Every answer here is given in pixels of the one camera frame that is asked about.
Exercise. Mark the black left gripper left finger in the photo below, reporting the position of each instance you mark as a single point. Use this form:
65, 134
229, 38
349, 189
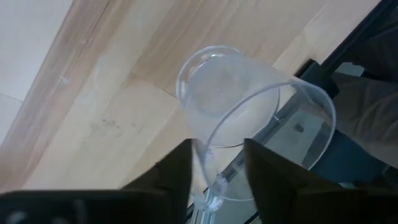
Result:
155, 202

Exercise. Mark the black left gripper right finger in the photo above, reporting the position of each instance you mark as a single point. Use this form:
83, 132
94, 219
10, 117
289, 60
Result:
295, 202

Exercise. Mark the clear glass mug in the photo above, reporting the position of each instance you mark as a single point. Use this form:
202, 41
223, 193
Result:
224, 93

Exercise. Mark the beige cloth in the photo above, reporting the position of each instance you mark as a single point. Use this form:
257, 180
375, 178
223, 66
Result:
367, 115

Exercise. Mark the black aluminium rig frame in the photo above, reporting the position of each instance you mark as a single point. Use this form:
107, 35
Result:
317, 77

